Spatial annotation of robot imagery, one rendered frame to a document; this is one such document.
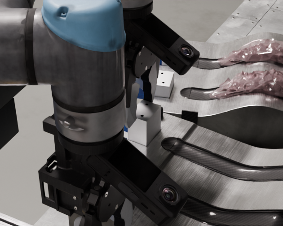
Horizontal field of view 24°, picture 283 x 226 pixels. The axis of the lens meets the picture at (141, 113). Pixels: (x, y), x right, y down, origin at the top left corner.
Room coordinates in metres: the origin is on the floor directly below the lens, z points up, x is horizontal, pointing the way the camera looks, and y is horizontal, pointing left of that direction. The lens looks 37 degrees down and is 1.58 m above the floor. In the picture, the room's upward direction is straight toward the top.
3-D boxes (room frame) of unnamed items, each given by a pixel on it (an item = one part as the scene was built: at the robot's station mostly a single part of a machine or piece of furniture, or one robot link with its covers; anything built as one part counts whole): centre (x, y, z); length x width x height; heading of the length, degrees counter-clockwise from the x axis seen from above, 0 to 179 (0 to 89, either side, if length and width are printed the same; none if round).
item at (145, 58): (0.86, 0.02, 1.07); 0.09 x 0.08 x 0.12; 61
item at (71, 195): (0.55, 0.06, 1.09); 0.09 x 0.08 x 0.12; 60
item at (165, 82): (1.04, 0.01, 0.86); 0.13 x 0.05 x 0.05; 78
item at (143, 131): (0.87, 0.04, 0.91); 0.13 x 0.05 x 0.05; 60
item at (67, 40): (0.55, 0.06, 1.25); 0.09 x 0.08 x 0.11; 91
